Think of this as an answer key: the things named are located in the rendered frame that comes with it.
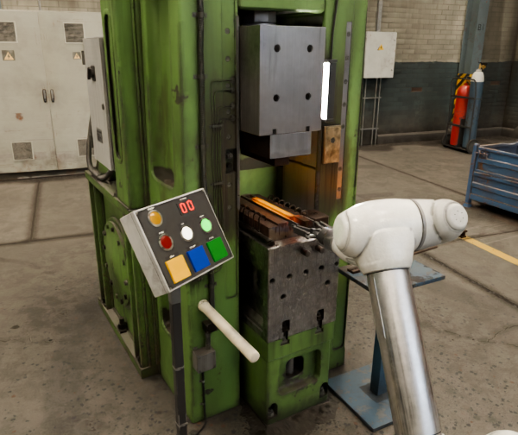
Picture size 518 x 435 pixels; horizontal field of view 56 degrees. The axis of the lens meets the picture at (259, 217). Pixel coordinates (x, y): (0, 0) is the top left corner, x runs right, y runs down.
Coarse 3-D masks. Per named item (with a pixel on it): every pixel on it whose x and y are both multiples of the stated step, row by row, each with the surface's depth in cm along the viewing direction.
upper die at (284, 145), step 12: (240, 132) 212; (300, 132) 199; (240, 144) 214; (252, 144) 204; (264, 144) 196; (276, 144) 194; (288, 144) 197; (300, 144) 200; (264, 156) 198; (276, 156) 196; (288, 156) 199
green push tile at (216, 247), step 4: (212, 240) 174; (216, 240) 175; (220, 240) 177; (208, 244) 172; (212, 244) 173; (216, 244) 175; (220, 244) 176; (208, 248) 172; (212, 248) 173; (216, 248) 174; (220, 248) 176; (224, 248) 177; (212, 252) 172; (216, 252) 173; (220, 252) 175; (224, 252) 177; (212, 256) 172; (216, 256) 173; (220, 256) 174; (224, 256) 176; (216, 260) 172
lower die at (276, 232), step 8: (240, 200) 237; (248, 200) 236; (272, 200) 236; (240, 208) 228; (248, 208) 226; (256, 208) 225; (264, 208) 224; (240, 216) 225; (256, 216) 218; (272, 216) 215; (280, 216) 213; (304, 216) 215; (256, 224) 212; (264, 224) 208; (272, 224) 208; (280, 224) 207; (264, 232) 208; (272, 232) 206; (280, 232) 208; (288, 232) 210
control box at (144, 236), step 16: (192, 192) 175; (144, 208) 157; (160, 208) 162; (176, 208) 167; (192, 208) 172; (208, 208) 179; (128, 224) 157; (144, 224) 155; (160, 224) 159; (176, 224) 165; (192, 224) 170; (144, 240) 154; (160, 240) 157; (176, 240) 163; (192, 240) 168; (208, 240) 174; (224, 240) 180; (144, 256) 156; (160, 256) 156; (176, 256) 162; (208, 256) 171; (144, 272) 158; (160, 272) 154; (192, 272) 163; (160, 288) 156; (176, 288) 157
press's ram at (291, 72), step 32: (256, 32) 179; (288, 32) 183; (320, 32) 190; (256, 64) 182; (288, 64) 187; (320, 64) 194; (256, 96) 186; (288, 96) 191; (320, 96) 198; (256, 128) 190; (288, 128) 195; (320, 128) 203
